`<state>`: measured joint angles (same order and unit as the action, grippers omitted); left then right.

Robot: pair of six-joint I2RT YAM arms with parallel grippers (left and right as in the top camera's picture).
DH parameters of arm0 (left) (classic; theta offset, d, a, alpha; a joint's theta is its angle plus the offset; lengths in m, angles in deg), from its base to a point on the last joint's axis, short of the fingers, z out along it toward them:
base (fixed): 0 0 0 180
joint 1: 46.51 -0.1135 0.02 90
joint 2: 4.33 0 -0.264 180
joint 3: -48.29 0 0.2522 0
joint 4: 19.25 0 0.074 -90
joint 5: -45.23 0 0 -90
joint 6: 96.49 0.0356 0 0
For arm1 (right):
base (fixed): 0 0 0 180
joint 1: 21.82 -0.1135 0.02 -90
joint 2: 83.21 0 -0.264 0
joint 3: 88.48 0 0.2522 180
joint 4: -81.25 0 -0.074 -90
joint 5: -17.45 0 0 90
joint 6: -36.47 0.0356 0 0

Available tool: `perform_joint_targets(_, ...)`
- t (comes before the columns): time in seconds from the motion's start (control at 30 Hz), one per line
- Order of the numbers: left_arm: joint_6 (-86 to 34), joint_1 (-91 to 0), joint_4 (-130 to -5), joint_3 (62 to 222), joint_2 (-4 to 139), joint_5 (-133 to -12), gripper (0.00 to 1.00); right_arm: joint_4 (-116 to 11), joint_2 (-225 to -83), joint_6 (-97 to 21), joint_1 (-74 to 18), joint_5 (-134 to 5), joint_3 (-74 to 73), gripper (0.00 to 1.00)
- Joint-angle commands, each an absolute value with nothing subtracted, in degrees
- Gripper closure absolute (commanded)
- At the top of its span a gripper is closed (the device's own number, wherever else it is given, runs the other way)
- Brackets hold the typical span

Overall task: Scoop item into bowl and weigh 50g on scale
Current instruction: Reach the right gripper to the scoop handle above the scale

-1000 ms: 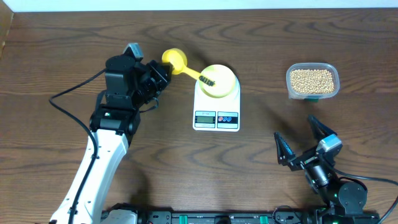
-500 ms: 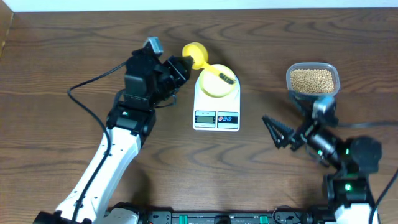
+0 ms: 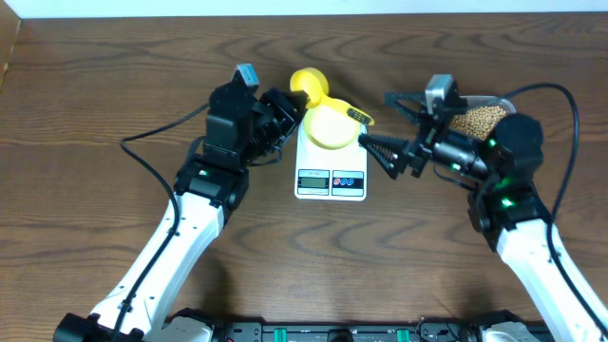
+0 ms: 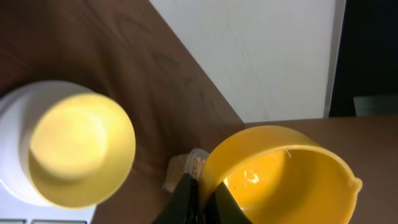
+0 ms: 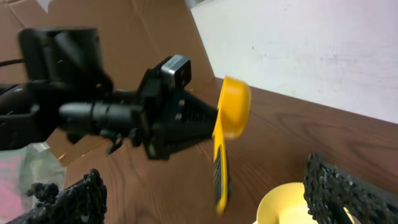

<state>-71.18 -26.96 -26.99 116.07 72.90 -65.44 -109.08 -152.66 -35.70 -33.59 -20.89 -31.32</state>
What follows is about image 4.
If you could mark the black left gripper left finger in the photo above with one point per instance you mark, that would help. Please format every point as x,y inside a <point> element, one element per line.
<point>182,206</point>

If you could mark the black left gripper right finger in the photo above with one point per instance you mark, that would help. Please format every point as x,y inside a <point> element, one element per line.
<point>222,208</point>

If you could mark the yellow measuring scoop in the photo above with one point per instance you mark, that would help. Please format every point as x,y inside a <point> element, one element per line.
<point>279,175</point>

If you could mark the pale yellow bowl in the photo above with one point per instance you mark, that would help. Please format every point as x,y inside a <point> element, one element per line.
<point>81,151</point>

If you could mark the white digital kitchen scale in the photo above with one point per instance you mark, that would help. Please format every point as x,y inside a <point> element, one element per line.
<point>20,110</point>

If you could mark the clear plastic container of soybeans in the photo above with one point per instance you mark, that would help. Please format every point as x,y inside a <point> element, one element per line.
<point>191,163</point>

